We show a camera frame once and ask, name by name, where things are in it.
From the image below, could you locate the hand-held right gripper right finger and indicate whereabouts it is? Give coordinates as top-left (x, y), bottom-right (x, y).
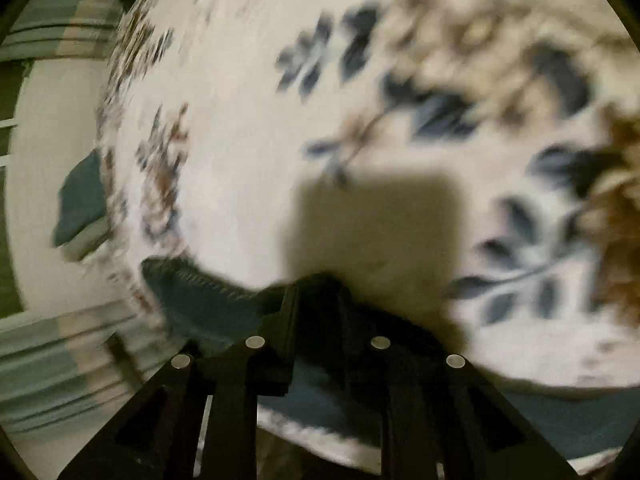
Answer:
top-left (320, 274), bottom-right (579, 480)

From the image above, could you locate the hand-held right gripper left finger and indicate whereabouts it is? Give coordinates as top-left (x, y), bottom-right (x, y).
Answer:
top-left (57, 274), bottom-right (322, 480)

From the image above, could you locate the white floral pants teal lining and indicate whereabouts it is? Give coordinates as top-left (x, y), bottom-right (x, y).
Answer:
top-left (52, 0), bottom-right (640, 476)

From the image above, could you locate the teal striped bed sheet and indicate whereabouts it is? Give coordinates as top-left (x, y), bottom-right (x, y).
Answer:
top-left (0, 0), bottom-right (196, 461)

